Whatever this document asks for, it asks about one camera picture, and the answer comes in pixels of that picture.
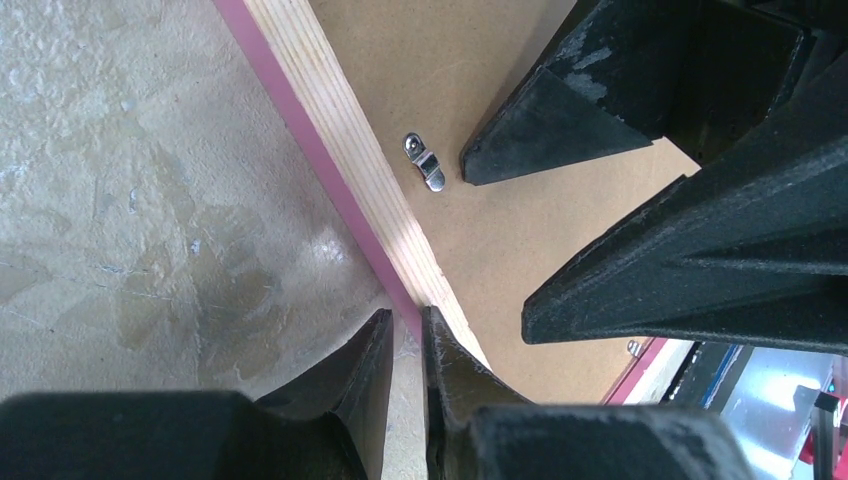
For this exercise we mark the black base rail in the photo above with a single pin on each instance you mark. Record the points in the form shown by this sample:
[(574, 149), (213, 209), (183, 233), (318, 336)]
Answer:
[(707, 376)]

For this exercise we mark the metal turn clip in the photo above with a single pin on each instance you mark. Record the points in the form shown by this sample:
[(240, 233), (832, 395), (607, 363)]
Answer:
[(425, 161)]

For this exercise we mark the pink picture frame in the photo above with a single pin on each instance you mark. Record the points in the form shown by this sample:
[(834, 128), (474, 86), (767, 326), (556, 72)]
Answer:
[(293, 59)]

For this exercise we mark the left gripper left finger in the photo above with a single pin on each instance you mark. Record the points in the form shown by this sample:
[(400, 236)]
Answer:
[(327, 423)]

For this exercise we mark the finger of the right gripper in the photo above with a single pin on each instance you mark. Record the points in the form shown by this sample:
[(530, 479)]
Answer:
[(752, 249), (619, 75)]

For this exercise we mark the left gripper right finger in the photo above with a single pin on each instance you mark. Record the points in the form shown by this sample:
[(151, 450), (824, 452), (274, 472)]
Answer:
[(480, 428)]

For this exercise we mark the brown cardboard backing board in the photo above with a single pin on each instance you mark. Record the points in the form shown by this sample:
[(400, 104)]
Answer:
[(440, 69)]

